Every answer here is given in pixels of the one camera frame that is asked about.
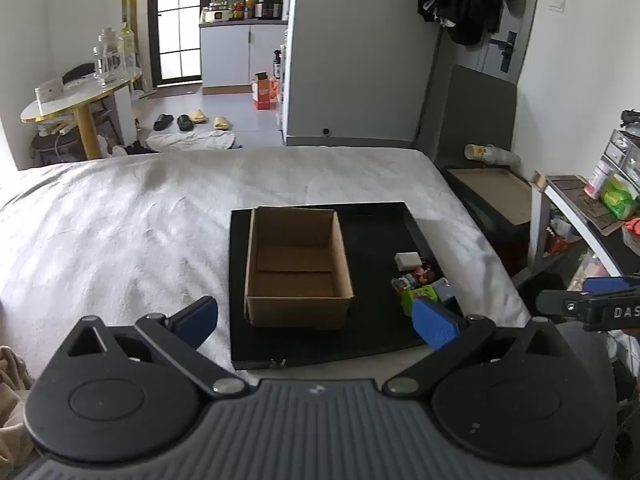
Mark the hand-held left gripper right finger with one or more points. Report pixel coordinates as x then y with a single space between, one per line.
435 324

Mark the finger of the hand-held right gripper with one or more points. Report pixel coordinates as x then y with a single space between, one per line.
605 284
552 302

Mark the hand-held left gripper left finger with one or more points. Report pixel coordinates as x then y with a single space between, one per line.
197 321

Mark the small green box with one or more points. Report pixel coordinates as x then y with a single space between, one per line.
419 294

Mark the pale blue cube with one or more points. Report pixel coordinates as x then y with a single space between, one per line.
443 289

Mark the red dress doll figure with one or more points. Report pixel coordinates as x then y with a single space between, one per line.
425 275

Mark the cardboard box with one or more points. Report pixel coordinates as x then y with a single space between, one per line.
295 311

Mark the white plug charger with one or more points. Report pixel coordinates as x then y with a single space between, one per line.
407 261

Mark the white shelf rack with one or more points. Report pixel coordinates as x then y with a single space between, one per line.
567 205

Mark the green packet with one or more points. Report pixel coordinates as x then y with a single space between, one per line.
619 196

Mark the pink bottle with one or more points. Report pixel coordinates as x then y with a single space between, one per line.
595 182

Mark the black tray with cardboard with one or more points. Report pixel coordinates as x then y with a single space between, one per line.
495 195

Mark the small drawer organiser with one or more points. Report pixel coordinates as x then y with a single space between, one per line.
620 152

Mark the white cloth bundle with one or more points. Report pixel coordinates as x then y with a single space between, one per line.
190 141

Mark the black slipper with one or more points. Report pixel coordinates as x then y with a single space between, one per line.
162 122
185 122

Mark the yellow slipper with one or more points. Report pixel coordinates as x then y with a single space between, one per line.
221 122
199 116

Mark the beige cloth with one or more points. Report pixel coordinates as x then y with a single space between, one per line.
12 400

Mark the grey leaning board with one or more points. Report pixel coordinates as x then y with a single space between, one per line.
475 115

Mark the dark round stool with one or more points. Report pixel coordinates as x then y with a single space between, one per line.
52 146

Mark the grey doormat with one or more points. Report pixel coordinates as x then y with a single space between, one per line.
172 93

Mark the black door lock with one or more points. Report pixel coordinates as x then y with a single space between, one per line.
507 50

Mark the round gold-rimmed table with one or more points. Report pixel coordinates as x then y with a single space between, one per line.
75 97

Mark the white kitchen cabinet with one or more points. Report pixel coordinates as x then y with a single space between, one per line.
235 55

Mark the clear glass bottle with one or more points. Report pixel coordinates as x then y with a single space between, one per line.
106 62

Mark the grey door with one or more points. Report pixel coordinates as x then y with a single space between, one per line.
522 15

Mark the yellowish plastic bottle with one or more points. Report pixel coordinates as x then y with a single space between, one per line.
127 45

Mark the black-framed glass door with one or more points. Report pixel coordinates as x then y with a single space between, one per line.
177 15

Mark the white wall switch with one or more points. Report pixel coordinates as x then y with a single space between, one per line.
557 5

